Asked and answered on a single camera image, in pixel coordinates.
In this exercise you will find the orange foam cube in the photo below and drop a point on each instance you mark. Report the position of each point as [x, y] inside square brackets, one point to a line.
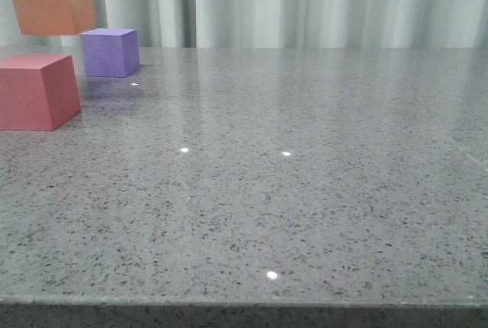
[55, 17]

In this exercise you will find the purple foam cube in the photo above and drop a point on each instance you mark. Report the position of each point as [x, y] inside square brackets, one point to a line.
[110, 52]

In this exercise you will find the red foam cube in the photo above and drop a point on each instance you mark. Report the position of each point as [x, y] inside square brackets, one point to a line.
[39, 91]

